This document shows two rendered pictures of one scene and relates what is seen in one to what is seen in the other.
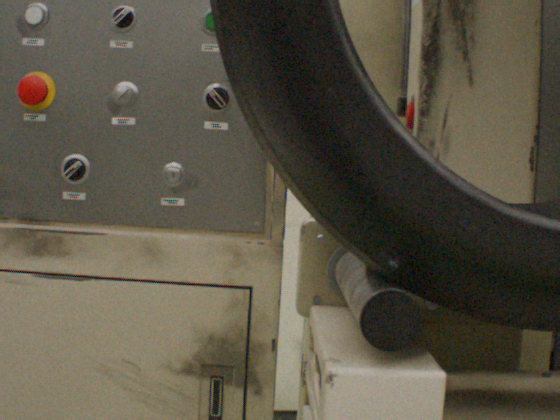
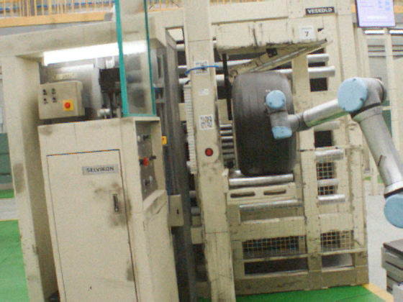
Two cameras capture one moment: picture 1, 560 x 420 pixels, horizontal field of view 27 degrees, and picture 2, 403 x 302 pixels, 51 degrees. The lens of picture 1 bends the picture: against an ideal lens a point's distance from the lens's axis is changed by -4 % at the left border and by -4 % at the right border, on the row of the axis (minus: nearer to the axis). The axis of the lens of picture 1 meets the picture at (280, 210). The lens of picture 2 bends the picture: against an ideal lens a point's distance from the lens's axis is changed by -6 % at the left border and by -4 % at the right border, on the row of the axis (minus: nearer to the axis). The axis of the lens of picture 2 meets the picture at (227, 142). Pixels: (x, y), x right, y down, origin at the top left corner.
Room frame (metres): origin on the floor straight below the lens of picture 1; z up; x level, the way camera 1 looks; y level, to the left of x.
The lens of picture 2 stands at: (1.08, 2.18, 1.22)
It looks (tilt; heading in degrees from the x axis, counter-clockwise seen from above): 3 degrees down; 273
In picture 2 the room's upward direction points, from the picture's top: 5 degrees counter-clockwise
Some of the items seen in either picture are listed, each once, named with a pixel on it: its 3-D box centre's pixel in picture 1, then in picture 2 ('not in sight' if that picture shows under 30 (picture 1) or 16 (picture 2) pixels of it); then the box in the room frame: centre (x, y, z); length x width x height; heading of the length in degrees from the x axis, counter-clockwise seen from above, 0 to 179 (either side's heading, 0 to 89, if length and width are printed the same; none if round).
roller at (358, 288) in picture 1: (371, 292); (260, 179); (1.03, -0.08, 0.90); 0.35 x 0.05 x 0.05; 1
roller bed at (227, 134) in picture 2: not in sight; (219, 147); (1.26, -0.60, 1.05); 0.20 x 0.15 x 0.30; 1
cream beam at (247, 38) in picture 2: not in sight; (265, 37); (0.92, -0.52, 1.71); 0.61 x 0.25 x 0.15; 1
